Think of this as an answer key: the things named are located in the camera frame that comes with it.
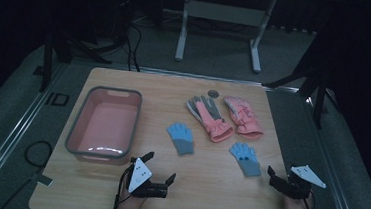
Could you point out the grey tape piece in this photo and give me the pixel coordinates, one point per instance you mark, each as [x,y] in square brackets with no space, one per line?
[42,179]

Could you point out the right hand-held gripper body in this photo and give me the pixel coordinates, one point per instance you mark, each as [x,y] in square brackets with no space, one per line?
[295,188]

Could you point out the black tripod stand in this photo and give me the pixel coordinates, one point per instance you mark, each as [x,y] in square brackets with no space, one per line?
[319,101]

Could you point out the pink ski glove grey palm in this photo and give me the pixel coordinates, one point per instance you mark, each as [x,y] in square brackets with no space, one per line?
[216,128]

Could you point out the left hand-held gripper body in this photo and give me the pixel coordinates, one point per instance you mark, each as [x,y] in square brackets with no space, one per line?
[139,176]

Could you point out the plain blue knit glove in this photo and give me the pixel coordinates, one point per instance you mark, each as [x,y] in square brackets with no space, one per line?
[181,136]

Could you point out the pink basin with grey rim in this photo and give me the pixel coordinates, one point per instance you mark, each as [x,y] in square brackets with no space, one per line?
[105,125]

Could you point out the grey round table grommet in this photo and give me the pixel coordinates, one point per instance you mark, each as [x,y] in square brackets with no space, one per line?
[213,94]

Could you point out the person's left hand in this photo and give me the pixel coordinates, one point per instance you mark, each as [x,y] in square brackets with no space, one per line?
[128,208]

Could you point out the white metal desk frame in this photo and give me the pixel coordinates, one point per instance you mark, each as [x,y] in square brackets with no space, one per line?
[227,13]

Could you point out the blue knit glove with dots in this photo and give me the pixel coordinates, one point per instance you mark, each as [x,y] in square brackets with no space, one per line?
[246,156]

